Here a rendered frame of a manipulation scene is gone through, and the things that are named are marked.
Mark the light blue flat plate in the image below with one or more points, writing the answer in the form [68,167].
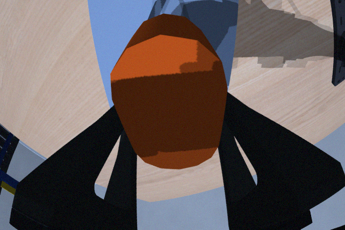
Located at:
[114,22]

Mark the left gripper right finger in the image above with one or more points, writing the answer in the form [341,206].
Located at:
[293,175]

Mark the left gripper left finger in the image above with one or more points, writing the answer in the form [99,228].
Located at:
[60,191]

